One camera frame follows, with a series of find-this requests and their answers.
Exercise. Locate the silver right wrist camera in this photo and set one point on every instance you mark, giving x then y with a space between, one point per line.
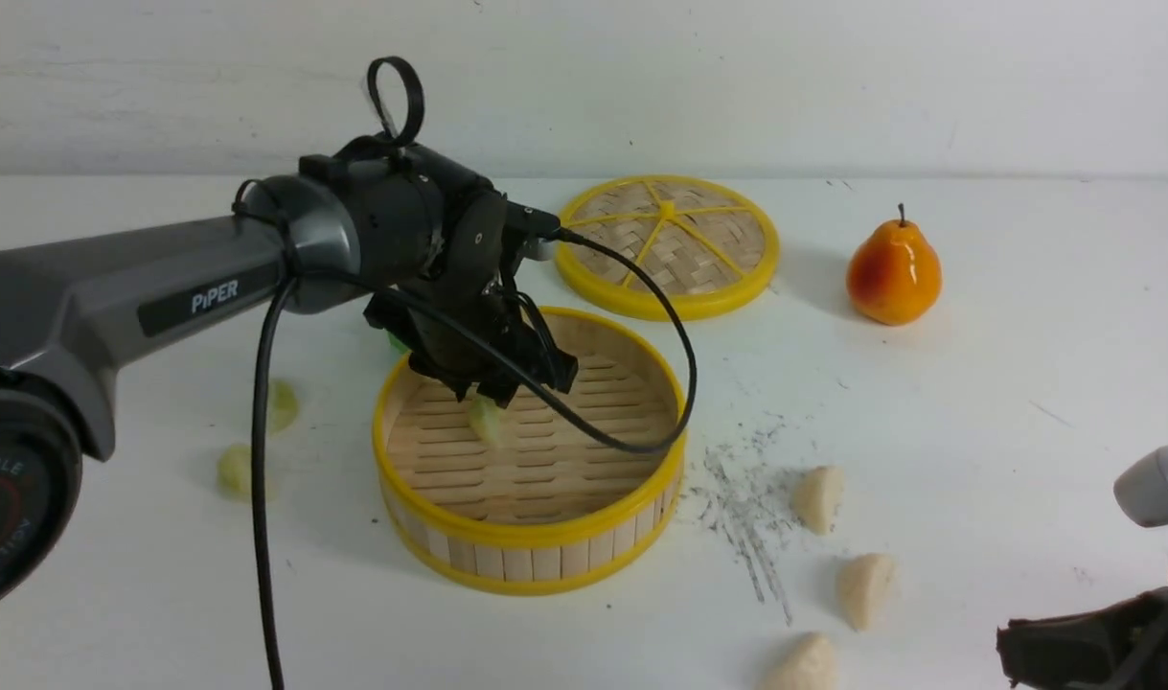
1142 490

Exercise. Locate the green foam cube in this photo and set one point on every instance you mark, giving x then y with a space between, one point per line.
397 343

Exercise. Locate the white dumpling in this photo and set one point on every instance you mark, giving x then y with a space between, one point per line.
817 497
811 664
863 587

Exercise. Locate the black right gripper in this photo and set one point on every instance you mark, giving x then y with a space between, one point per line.
1124 646

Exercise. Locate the green dumpling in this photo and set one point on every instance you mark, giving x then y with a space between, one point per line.
282 406
485 419
234 473

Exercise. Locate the woven steamer lid yellow rim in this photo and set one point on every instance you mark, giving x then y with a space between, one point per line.
709 248

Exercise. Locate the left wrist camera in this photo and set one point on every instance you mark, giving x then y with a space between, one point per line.
530 234

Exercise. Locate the orange toy pear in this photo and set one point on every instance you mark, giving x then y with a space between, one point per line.
895 276

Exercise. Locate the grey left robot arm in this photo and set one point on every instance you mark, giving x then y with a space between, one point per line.
73 313

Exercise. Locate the bamboo steamer tray yellow rim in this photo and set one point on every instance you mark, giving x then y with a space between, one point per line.
543 510

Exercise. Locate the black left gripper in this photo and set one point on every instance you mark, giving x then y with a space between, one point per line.
440 227

